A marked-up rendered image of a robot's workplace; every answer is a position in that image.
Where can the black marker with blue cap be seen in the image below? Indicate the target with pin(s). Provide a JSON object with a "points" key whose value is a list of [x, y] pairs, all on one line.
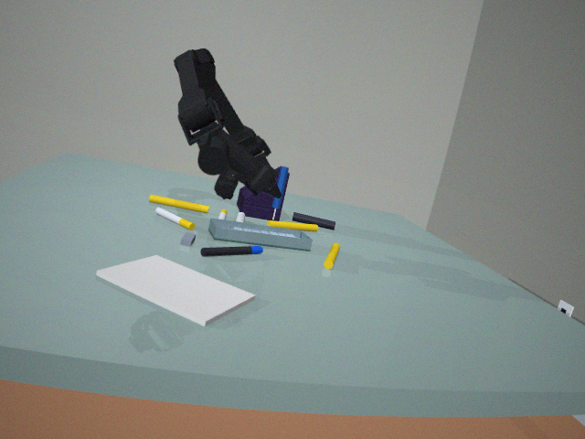
{"points": [[225, 251]]}

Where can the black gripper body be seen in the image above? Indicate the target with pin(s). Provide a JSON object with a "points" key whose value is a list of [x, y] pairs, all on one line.
{"points": [[256, 176]]}

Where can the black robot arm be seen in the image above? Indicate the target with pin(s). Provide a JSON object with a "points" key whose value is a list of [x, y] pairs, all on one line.
{"points": [[203, 102]]}

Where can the dark grey cylinder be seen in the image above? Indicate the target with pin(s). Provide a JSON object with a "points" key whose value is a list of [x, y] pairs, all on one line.
{"points": [[323, 223]]}

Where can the white flat rectangular slab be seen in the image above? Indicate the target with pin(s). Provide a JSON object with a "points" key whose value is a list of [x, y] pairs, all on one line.
{"points": [[182, 290]]}

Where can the blue stylus with grey tip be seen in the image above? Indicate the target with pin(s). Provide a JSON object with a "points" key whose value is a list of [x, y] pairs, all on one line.
{"points": [[281, 184]]}

